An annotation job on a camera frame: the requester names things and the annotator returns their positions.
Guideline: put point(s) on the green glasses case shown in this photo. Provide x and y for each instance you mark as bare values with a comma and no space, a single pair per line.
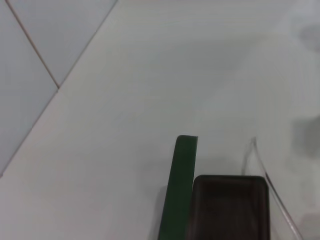
180,187

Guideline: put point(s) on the clear white glasses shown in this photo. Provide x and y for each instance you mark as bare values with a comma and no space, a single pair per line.
271,190

